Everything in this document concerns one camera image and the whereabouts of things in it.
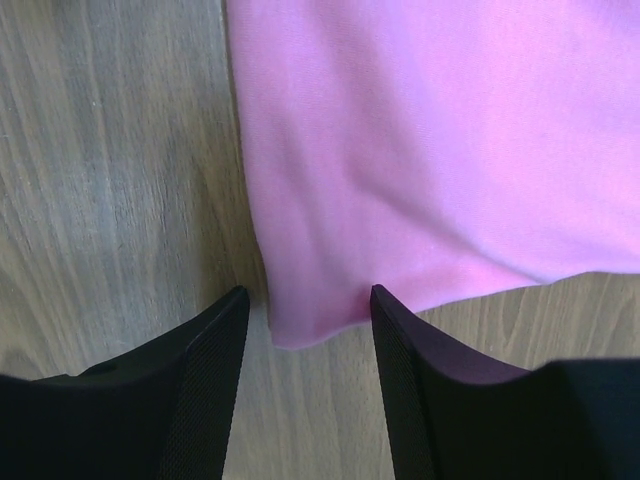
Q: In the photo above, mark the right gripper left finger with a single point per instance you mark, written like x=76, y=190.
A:
x=160, y=411

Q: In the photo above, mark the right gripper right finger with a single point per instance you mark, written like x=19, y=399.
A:
x=455, y=413

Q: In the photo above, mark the pink t shirt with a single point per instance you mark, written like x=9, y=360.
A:
x=444, y=149

